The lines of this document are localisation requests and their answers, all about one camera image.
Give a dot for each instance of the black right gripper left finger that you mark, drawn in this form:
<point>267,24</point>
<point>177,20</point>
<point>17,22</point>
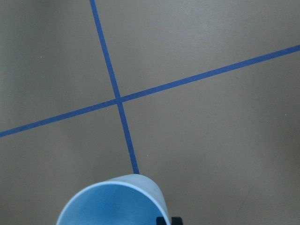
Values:
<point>160,221</point>

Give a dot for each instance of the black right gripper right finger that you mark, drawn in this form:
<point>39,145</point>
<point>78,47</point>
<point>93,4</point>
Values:
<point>176,221</point>

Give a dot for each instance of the light blue cup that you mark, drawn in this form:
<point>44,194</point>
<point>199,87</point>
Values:
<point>131,199</point>

